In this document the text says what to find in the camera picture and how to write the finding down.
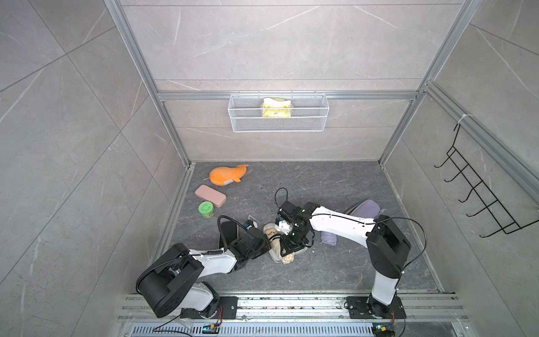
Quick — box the white zippered umbrella sleeve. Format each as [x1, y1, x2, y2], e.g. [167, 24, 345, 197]
[262, 223, 307, 257]

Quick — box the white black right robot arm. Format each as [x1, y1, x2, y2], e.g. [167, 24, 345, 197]
[275, 201, 411, 307]

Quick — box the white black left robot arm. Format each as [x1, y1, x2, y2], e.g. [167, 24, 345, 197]
[136, 227, 270, 318]

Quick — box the purple folded umbrella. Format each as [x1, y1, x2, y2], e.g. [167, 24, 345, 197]
[321, 231, 338, 247]

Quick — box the purple zippered umbrella sleeve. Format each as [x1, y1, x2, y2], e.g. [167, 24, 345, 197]
[346, 199, 384, 218]

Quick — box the pink hard case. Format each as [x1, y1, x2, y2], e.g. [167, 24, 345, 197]
[195, 185, 227, 208]

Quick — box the green lidded air freshener can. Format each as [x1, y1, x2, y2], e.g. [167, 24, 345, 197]
[198, 201, 215, 218]

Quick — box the orange plush whale toy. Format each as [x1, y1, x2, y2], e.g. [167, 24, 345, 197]
[209, 164, 248, 186]

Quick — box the yellow packet in basket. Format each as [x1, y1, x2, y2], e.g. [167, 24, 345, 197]
[261, 98, 292, 118]

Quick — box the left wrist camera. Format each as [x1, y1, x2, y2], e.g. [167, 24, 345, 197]
[244, 215, 258, 228]

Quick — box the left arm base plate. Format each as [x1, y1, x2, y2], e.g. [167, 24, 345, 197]
[180, 296, 238, 320]

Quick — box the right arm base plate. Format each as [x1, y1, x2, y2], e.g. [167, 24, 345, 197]
[344, 296, 406, 320]

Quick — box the white wire wall basket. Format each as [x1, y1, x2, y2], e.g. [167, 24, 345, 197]
[227, 93, 330, 133]

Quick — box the aluminium mounting rail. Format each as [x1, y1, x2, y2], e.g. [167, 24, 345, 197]
[111, 291, 475, 336]

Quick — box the black wire hook rack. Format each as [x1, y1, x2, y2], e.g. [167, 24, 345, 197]
[434, 124, 538, 239]

